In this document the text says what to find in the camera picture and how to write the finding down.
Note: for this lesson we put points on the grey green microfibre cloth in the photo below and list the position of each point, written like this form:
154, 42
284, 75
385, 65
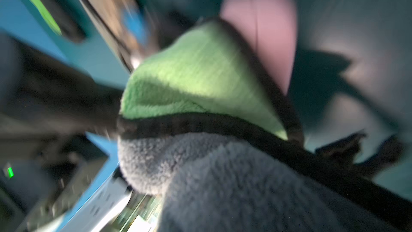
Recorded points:
204, 126

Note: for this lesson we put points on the pink eyeglass case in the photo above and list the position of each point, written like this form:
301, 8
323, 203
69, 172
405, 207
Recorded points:
270, 27

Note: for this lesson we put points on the beige cork eyeglass case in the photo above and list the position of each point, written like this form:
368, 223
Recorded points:
119, 24

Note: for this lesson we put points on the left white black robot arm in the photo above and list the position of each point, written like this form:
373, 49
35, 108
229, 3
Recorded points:
47, 108

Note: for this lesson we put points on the green black work glove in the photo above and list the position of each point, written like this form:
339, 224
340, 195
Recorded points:
59, 17

